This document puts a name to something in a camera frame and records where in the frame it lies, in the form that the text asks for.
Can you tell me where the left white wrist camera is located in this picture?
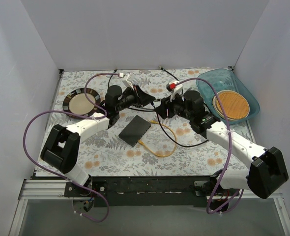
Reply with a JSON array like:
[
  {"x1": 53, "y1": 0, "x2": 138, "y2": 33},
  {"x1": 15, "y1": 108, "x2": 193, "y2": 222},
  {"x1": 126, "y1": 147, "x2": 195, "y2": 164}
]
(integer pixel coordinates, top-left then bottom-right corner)
[{"x1": 122, "y1": 73, "x2": 134, "y2": 89}]

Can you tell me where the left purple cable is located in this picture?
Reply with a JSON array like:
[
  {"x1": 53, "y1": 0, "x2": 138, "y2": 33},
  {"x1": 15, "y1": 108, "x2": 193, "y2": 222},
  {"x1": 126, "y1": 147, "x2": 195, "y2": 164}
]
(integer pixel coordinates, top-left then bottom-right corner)
[{"x1": 23, "y1": 72, "x2": 125, "y2": 223}]

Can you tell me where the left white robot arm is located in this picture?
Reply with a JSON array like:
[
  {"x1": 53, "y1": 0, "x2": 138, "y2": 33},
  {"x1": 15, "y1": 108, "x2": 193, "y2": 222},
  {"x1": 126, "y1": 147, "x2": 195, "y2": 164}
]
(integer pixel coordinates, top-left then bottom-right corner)
[{"x1": 40, "y1": 85, "x2": 155, "y2": 197}]

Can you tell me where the yellow ethernet cable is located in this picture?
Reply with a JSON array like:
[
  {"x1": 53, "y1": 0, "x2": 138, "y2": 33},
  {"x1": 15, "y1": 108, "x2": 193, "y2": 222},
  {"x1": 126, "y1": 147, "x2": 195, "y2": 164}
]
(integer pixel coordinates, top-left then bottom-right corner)
[{"x1": 138, "y1": 119, "x2": 177, "y2": 158}]

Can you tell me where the round woven bamboo tray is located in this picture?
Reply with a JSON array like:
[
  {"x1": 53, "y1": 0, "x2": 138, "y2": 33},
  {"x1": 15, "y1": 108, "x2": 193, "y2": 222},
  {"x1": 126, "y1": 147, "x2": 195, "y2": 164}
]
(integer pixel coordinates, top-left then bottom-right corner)
[{"x1": 217, "y1": 90, "x2": 250, "y2": 121}]

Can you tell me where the dark rimmed ceramic plate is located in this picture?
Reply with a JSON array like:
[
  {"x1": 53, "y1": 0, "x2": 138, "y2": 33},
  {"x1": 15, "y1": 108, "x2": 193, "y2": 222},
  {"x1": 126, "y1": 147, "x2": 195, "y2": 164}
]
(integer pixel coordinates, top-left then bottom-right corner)
[{"x1": 62, "y1": 88, "x2": 97, "y2": 119}]

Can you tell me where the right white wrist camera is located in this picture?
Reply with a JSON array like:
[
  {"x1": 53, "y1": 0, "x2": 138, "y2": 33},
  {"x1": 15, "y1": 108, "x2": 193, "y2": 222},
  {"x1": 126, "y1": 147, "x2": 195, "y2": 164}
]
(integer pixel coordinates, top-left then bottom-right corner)
[{"x1": 166, "y1": 80, "x2": 183, "y2": 102}]

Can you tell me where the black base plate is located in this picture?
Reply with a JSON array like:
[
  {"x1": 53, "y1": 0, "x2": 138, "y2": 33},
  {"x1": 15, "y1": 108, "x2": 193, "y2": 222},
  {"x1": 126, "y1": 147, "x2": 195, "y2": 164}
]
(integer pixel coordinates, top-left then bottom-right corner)
[{"x1": 63, "y1": 176, "x2": 239, "y2": 207}]

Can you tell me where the black cable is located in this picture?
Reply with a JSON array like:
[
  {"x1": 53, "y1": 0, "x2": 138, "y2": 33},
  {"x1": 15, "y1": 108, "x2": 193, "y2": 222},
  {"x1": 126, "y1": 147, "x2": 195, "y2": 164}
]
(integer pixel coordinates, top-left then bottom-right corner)
[{"x1": 107, "y1": 65, "x2": 209, "y2": 148}]

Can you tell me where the floral table mat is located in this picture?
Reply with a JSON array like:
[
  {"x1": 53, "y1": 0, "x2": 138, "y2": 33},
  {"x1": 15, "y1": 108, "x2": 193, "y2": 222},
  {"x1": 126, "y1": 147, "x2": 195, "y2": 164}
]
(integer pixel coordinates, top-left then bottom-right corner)
[{"x1": 44, "y1": 68, "x2": 254, "y2": 176}]

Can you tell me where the black network switch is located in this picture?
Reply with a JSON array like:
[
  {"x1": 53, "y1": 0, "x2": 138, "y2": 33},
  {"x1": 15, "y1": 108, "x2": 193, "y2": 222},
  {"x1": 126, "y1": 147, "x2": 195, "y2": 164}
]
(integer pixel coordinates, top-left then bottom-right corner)
[{"x1": 118, "y1": 116, "x2": 151, "y2": 147}]

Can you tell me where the teal plastic basin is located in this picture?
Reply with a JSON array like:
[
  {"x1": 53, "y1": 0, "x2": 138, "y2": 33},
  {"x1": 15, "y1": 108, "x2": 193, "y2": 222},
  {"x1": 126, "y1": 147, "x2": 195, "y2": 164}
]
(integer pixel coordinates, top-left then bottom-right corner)
[{"x1": 196, "y1": 69, "x2": 260, "y2": 124}]

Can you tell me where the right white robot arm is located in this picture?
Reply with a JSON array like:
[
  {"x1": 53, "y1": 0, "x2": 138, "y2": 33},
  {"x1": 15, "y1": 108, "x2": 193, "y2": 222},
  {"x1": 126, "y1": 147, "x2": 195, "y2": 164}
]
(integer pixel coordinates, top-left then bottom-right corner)
[{"x1": 155, "y1": 90, "x2": 289, "y2": 199}]

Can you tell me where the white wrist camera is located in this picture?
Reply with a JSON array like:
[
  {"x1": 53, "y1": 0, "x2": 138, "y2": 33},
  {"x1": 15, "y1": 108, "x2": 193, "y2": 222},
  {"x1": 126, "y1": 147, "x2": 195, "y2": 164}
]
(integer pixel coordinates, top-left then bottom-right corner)
[
  {"x1": 166, "y1": 80, "x2": 183, "y2": 102},
  {"x1": 122, "y1": 73, "x2": 134, "y2": 89}
]

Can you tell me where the aluminium frame rail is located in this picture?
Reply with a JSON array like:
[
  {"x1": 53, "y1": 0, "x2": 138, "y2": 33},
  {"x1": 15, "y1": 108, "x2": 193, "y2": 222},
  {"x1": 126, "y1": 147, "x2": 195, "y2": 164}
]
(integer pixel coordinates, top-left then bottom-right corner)
[{"x1": 18, "y1": 178, "x2": 283, "y2": 200}]

